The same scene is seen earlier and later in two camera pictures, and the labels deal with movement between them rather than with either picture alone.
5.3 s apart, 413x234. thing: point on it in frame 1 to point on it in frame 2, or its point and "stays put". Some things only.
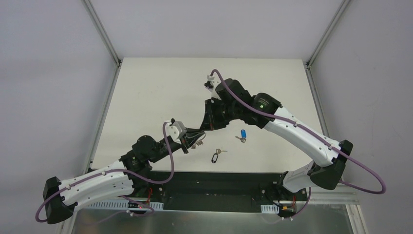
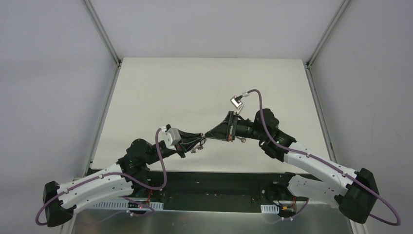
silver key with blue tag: (243, 135) stays put
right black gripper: (211, 114) to (231, 126)
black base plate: (212, 191) stays put
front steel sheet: (211, 222) stays put
